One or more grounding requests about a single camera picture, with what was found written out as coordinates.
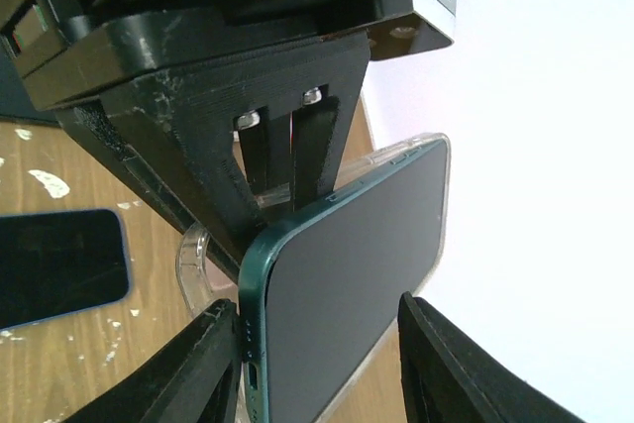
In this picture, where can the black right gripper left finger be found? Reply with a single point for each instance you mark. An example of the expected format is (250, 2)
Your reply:
(194, 378)

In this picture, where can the clear magsafe phone case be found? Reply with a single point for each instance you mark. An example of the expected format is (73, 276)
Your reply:
(208, 259)

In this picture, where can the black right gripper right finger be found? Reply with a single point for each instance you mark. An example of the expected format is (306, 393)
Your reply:
(448, 377)

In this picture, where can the blue phone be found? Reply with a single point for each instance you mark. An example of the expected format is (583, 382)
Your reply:
(61, 262)

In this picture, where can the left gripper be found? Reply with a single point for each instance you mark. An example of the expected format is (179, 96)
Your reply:
(229, 143)

